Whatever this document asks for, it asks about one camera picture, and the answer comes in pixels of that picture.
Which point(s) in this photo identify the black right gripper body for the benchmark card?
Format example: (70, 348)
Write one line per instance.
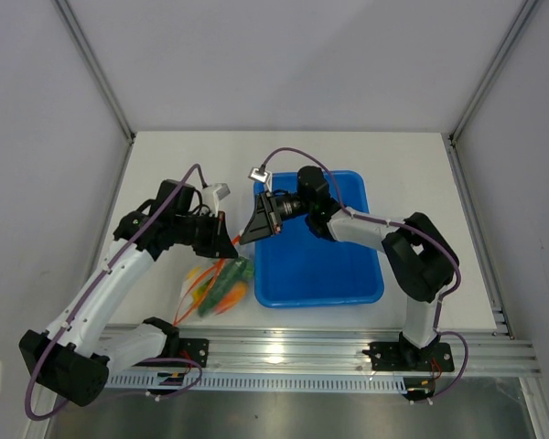
(284, 208)

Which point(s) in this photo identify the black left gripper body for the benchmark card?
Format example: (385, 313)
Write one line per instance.
(199, 232)

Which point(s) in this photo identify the dark green cucumber toy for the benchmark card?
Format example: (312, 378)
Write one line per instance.
(233, 271)

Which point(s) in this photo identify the clear zip top bag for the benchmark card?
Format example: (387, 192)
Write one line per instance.
(200, 273)

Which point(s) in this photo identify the yellow orange mango toy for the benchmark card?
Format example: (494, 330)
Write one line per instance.
(200, 290)

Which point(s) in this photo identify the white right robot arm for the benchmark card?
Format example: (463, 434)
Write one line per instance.
(423, 263)

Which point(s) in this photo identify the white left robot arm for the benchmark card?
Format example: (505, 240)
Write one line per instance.
(68, 357)

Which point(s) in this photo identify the blue plastic bin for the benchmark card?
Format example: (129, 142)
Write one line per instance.
(295, 269)

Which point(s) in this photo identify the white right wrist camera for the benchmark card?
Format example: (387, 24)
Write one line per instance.
(261, 175)

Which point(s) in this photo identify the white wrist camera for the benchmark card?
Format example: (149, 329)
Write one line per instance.
(213, 195)
(261, 175)

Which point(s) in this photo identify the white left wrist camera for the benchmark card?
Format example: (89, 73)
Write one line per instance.
(213, 195)

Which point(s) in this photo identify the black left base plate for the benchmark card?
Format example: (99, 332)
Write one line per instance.
(196, 349)

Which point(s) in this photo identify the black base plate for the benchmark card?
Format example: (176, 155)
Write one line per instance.
(196, 349)
(386, 354)

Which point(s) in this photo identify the white slotted cable duct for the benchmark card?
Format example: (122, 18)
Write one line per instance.
(221, 381)

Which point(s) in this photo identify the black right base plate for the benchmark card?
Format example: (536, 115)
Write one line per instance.
(386, 354)

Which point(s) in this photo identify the right aluminium frame post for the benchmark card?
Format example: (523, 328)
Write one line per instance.
(502, 54)

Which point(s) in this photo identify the aluminium frame post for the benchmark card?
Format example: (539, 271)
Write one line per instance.
(502, 54)
(88, 56)

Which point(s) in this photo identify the left aluminium frame post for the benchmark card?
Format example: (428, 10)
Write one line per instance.
(88, 56)

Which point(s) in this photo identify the aluminium mounting rail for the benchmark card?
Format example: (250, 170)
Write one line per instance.
(339, 352)

